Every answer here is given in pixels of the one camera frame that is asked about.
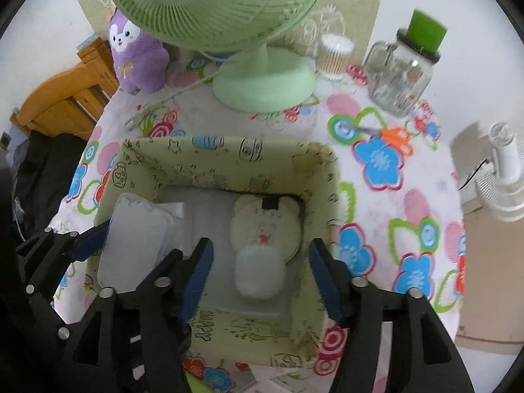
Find white plastic lid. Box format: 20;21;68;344
97;192;185;293

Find dark clothing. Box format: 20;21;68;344
8;131;88;250

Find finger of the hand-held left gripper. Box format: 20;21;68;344
18;260;103;340
15;222;112;263

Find purple plush rabbit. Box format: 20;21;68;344
108;8;170;93

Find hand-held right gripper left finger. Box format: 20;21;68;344
61;236;215;393

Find green desk fan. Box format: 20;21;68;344
103;0;332;114

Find black fan cable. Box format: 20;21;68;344
458;158;494;191

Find cream bear shaped compact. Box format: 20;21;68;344
230;196;304;263

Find glass jar mug green lid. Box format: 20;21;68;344
364;9;449;119

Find yellow patterned storage box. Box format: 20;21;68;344
94;135;342;367

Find cotton swab container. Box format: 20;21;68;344
317;34;355;82

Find floral tablecloth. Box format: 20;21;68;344
45;55;467;393

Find white pedestal fan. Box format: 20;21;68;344
458;122;524;222

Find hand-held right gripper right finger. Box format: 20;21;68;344
309;237;476;393

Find pale green patterned board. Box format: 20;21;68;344
76;0;387;78

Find orange handled scissors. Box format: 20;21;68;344
340;123;414;157

